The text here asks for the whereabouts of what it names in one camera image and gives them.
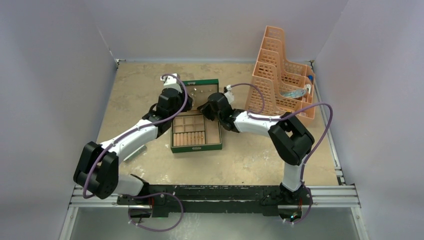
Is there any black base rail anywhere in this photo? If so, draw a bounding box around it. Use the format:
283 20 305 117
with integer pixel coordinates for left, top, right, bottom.
117 184 312 221

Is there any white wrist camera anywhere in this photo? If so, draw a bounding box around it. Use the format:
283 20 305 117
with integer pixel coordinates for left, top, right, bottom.
160 73 183 93
223 84 235 104

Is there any green jewelry box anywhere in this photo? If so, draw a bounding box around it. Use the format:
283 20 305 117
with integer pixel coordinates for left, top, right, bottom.
170 78 223 154

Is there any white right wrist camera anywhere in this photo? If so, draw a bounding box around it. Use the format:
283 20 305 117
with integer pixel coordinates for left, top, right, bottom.
223 84 235 104

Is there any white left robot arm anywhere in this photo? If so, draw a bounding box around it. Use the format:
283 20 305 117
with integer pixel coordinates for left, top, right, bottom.
73 88 192 205

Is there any peach plastic file organizer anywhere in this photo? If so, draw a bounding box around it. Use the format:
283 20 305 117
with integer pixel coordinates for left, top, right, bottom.
244 25 315 126

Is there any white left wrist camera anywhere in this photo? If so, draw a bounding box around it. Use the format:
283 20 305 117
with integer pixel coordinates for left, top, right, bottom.
160 73 183 93

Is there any blue item in organizer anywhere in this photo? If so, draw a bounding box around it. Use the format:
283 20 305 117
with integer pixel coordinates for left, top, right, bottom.
280 88 309 99

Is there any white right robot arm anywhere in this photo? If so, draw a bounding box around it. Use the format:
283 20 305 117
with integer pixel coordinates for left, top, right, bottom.
197 92 315 204

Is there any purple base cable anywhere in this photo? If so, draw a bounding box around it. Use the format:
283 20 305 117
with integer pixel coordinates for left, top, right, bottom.
127 193 184 233

